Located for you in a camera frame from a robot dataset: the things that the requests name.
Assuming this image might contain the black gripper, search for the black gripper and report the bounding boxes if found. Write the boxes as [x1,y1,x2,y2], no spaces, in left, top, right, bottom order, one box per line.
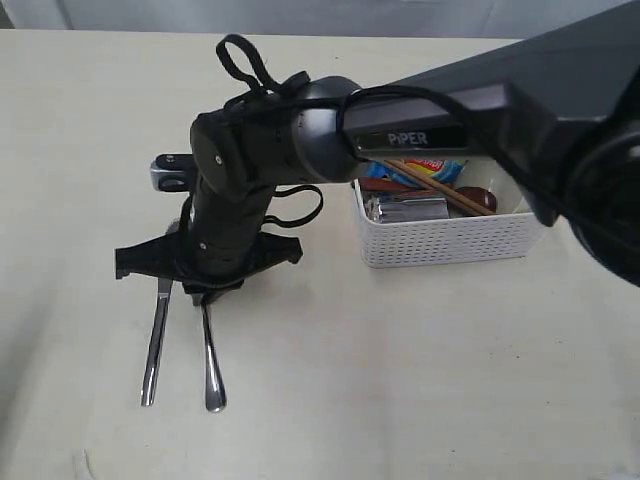
[115,189,303,305]

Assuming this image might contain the silver metal table knife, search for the silver metal table knife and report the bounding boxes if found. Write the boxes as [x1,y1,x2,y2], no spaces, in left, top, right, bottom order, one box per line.
[140,278,173,407]

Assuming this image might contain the silver metal fork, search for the silver metal fork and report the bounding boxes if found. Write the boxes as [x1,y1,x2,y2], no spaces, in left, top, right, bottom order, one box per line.
[201,303,227,413]

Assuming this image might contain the brown wooden chopstick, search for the brown wooden chopstick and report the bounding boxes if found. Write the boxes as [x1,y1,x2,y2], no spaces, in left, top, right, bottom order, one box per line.
[387,159,494,217]
[377,159,486,217]

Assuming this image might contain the white perforated plastic basket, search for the white perforated plastic basket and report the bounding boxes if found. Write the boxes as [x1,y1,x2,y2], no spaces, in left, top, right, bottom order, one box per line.
[354,160,543,268]

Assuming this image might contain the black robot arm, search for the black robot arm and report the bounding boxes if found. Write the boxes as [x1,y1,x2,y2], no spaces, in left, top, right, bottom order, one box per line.
[115,18,639,296]

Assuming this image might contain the silver foil packet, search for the silver foil packet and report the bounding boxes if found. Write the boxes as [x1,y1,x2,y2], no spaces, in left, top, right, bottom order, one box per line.
[365,195,449,224]

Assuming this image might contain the blue potato chips bag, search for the blue potato chips bag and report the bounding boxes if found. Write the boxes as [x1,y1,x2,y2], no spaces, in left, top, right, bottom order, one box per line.
[364,159,466,188]

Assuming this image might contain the dark brown wooden spoon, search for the dark brown wooden spoon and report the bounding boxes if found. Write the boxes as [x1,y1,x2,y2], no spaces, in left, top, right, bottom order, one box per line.
[358,177,498,215]

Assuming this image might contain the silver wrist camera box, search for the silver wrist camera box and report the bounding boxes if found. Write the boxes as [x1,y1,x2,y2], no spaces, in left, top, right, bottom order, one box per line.
[150,153,196,193]

